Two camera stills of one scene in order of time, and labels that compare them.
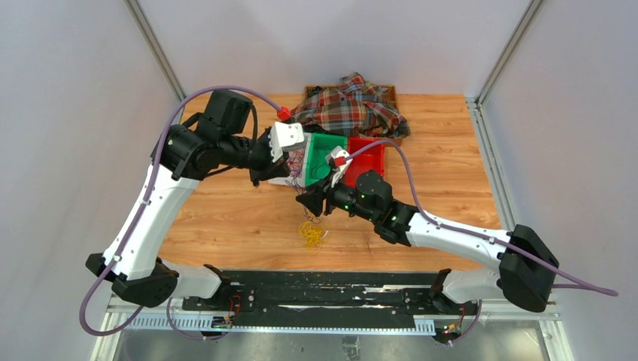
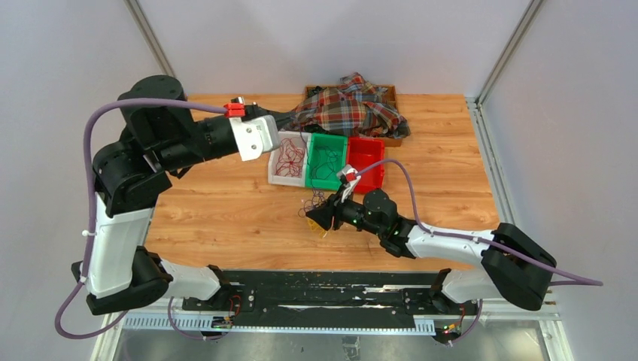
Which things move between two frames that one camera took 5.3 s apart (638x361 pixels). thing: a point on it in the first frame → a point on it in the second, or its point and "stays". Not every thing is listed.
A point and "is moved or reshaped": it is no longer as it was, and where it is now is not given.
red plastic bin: (373, 159) stays
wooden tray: (392, 100) stays
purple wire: (297, 184) is moved or reshaped
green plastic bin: (320, 145) stays
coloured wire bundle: (313, 236) is moved or reshaped
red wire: (295, 159) stays
